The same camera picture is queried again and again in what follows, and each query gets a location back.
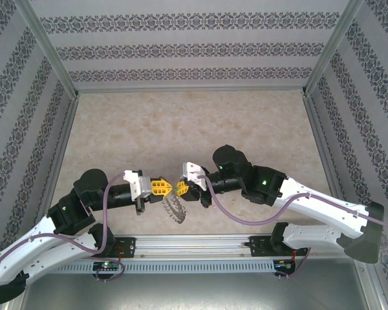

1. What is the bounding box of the grey metal sheet panel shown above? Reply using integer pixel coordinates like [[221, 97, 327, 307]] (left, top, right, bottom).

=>
[[19, 273, 385, 310]]

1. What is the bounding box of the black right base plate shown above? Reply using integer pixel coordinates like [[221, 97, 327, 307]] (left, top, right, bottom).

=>
[[250, 235, 308, 258]]

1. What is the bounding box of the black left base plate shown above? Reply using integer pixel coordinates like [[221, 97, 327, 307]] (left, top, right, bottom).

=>
[[113, 236, 137, 259]]

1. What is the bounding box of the slotted grey cable duct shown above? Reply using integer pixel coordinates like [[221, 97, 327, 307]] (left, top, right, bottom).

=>
[[59, 258, 279, 275]]

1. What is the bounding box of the aluminium frame rail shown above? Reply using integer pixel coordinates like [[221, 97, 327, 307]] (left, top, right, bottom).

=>
[[302, 93, 352, 207], [76, 85, 307, 94], [35, 95, 80, 227]]

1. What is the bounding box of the short purple cable loop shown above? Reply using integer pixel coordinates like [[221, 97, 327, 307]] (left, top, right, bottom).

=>
[[95, 256, 127, 282]]

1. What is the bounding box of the circuit board with green light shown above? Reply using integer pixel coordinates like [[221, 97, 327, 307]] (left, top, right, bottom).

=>
[[93, 260, 120, 271]]

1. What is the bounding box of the aluminium frame post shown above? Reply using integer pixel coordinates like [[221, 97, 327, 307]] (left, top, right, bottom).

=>
[[14, 0, 80, 99], [354, 262, 388, 310], [301, 0, 365, 98]]

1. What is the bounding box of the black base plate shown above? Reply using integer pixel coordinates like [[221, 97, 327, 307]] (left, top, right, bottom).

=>
[[113, 236, 137, 259], [250, 235, 308, 258]]

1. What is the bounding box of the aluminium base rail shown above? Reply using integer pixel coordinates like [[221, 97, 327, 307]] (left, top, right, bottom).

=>
[[116, 233, 347, 259]]

